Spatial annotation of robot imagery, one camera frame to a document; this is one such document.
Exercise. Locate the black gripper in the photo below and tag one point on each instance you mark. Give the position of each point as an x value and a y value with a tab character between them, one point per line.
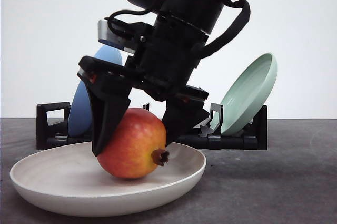
162	67

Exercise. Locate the red pomegranate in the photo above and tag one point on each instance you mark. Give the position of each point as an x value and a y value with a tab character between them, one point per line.
138	146

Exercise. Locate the white plate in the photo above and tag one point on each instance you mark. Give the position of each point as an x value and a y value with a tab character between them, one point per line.
70	180

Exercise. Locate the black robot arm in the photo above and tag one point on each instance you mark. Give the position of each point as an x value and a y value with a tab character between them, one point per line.
203	14

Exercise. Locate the blue plate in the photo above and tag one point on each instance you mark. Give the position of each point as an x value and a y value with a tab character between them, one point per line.
80	117

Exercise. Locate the black plate rack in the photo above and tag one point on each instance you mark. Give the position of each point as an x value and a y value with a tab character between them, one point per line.
52	122

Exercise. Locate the green plate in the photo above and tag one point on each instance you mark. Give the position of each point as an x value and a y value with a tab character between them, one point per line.
251	89

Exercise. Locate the black sleeved cable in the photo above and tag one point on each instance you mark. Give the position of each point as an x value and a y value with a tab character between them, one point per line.
199	50

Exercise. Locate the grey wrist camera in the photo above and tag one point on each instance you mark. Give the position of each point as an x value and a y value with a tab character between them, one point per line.
107	36

